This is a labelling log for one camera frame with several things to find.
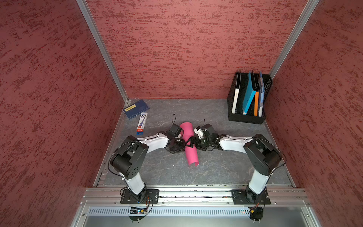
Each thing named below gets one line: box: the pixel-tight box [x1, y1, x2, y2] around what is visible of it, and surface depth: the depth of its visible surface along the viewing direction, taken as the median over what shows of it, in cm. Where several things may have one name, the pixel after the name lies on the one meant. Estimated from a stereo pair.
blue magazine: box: [258, 71, 265, 117], surface depth 94 cm
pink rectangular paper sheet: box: [179, 122, 199, 167], surface depth 86 cm
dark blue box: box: [122, 99, 150, 120], surface depth 116 cm
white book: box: [231, 71, 242, 114], surface depth 94 cm
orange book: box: [254, 91, 259, 117], surface depth 94 cm
